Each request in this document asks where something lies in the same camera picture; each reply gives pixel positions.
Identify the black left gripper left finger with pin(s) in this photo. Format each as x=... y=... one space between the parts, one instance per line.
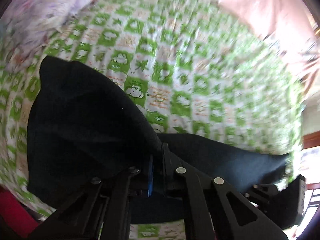
x=102 y=211

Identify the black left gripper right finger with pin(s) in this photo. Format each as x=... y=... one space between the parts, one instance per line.
x=212 y=208

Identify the black pants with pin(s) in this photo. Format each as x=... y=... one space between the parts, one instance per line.
x=83 y=126

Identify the red floral quilt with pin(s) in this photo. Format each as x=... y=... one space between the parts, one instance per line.
x=15 y=217

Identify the green checkered bed sheet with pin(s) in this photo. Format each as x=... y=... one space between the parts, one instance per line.
x=190 y=66

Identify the pink pillow with plaid patches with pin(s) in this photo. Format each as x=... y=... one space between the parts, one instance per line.
x=290 y=25

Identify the floral lilac pillow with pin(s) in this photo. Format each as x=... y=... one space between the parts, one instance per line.
x=27 y=24

